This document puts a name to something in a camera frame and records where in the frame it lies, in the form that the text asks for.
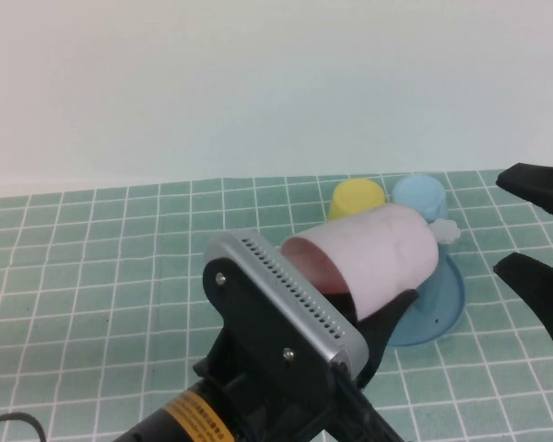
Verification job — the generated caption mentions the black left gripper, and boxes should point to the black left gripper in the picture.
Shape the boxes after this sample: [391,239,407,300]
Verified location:
[192,288,419,442]

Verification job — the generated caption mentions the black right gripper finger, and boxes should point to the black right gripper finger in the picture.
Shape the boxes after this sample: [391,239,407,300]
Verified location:
[492,251,553,355]
[495,162,553,231]

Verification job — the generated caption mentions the pale pink plastic cup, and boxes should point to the pale pink plastic cup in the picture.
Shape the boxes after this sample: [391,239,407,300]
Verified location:
[279,204,440,323]

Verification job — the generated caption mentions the blue cup stand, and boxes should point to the blue cup stand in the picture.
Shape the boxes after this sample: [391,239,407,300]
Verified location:
[389,218,467,347]

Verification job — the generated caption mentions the yellow plastic cup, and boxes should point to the yellow plastic cup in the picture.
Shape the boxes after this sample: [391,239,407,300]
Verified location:
[327,178,387,222]

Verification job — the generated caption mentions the light blue plastic cup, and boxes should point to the light blue plastic cup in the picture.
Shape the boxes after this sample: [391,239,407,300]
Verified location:
[390,173,448,227]

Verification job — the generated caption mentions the green checked tablecloth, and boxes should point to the green checked tablecloth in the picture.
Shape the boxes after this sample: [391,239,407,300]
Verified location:
[0,168,553,442]

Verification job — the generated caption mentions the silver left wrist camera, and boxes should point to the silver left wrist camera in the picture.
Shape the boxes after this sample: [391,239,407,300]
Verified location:
[204,231,370,375]

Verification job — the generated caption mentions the black left camera mount bracket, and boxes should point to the black left camera mount bracket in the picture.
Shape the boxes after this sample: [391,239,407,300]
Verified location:
[201,256,340,415]

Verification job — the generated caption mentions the black looped cable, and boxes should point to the black looped cable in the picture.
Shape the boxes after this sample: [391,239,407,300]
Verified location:
[0,411,47,442]

